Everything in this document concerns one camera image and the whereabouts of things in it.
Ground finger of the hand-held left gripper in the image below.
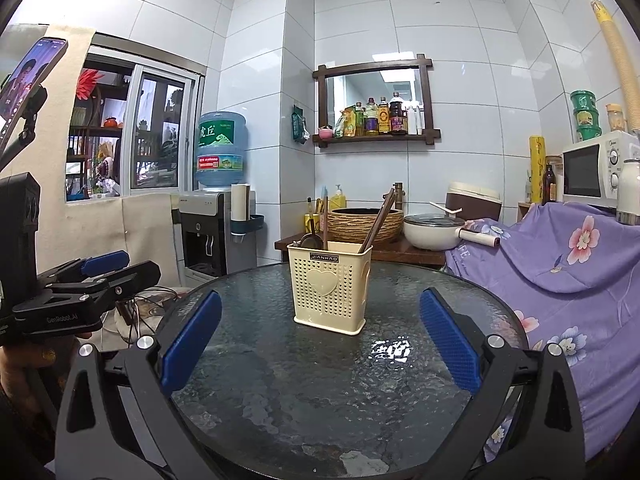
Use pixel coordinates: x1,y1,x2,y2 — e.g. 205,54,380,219
49,259,162,307
36,249,130,287

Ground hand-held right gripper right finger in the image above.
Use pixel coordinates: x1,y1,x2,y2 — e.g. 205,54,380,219
419,288,587,480

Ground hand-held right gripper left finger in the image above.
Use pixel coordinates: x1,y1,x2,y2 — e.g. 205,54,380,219
55,289,224,480

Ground cream plastic utensil holder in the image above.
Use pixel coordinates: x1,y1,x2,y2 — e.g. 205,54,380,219
286,241,374,337

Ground person's left hand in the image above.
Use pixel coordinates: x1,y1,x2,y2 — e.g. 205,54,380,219
0,331,94,397

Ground water dispenser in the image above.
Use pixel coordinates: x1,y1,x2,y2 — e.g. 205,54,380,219
172,190,256,282

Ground wooden counter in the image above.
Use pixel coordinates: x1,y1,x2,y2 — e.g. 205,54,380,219
273,237,446,269

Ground white pot with lid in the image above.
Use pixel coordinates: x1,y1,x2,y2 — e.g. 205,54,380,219
402,213,469,251

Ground sliding window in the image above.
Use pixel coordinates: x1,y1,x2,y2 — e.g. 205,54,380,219
65,34,207,204

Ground purple floral cloth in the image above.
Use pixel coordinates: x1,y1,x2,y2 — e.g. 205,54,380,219
444,202,640,462

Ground brown white rice cooker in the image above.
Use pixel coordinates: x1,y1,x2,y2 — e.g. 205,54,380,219
445,182,503,221

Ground smartphone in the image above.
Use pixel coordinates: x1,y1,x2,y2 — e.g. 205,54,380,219
0,37,69,122

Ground blue water jug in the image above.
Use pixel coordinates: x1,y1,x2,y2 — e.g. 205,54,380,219
194,111,249,191

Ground woven pattern basin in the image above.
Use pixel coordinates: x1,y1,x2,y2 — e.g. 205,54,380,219
327,207,405,244

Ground brass faucet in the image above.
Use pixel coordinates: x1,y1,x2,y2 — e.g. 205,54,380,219
382,182,406,211

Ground brown glass bottle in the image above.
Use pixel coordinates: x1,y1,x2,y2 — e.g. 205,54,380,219
542,162,558,205

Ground yellow roll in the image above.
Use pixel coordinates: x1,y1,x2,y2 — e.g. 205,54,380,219
528,134,546,205

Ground white microwave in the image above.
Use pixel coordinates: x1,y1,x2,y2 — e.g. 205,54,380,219
559,130,640,209

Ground dark soy sauce bottle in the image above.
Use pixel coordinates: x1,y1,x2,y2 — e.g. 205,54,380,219
388,92,409,135

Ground white kettle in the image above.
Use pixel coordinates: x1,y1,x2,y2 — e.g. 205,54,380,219
615,158,640,226

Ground yellow green packet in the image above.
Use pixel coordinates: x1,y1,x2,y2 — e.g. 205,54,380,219
334,108,357,139

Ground stack of green tubs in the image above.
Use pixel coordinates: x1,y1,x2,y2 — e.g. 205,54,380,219
569,89,603,142

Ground wooden framed mirror shelf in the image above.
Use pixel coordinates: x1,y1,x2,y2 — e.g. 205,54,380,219
312,53,441,149

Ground clear jar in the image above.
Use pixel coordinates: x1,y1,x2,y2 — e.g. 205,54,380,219
605,103,629,134

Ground stack of yellow paper cups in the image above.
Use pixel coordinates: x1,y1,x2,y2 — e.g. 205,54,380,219
589,0,640,132

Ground tangle of cables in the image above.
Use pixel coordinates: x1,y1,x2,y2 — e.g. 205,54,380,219
114,284,182,342

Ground black phone mount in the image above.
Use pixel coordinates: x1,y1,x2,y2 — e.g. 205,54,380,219
0,85,49,172

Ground teal wall holder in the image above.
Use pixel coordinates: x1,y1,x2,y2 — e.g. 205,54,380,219
230,214,265,237

